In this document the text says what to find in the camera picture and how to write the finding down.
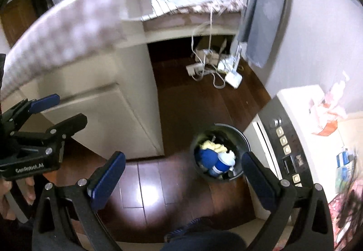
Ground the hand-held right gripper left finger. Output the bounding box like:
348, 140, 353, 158
32, 152, 126, 251

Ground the dark hair brush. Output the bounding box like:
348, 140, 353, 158
338, 151, 363, 229

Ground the grey tied curtain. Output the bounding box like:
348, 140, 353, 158
236, 0, 291, 69

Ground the person's left hand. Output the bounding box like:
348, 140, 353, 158
0, 176, 36, 221

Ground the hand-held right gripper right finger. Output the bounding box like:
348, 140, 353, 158
241, 152, 334, 251

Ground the brown wooden door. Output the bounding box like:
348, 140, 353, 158
0, 0, 32, 47

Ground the cream desk cabinet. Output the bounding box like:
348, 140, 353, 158
16, 23, 165, 159

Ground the blue and white box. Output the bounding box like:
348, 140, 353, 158
336, 148, 355, 168

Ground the orange tissue pack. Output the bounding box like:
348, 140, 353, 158
309, 97, 348, 137

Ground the black trash bin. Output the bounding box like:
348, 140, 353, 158
190, 123, 252, 182

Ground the red floral cloth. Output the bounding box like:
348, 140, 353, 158
327, 182, 363, 251

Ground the person's dark trouser leg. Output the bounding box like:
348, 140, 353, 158
164, 216, 248, 251

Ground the white charging cable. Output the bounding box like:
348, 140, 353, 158
191, 8, 228, 89

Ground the blue paper cup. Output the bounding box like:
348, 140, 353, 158
209, 151, 236, 177

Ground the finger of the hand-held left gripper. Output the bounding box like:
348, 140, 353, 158
11, 113, 88, 153
3, 94, 61, 127

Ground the yellow plastic bag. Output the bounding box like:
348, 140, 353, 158
200, 139, 229, 154

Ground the floral blanket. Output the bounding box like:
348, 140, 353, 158
175, 0, 247, 15

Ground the dark blue cloth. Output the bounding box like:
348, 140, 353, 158
198, 149, 219, 169

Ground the cream bed frame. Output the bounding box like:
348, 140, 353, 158
141, 9, 242, 42

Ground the cream washing machine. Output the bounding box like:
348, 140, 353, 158
243, 84, 350, 224

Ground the white pump bottle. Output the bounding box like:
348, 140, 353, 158
326, 70, 352, 107

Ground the white power strip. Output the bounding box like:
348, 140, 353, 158
185, 62, 205, 77

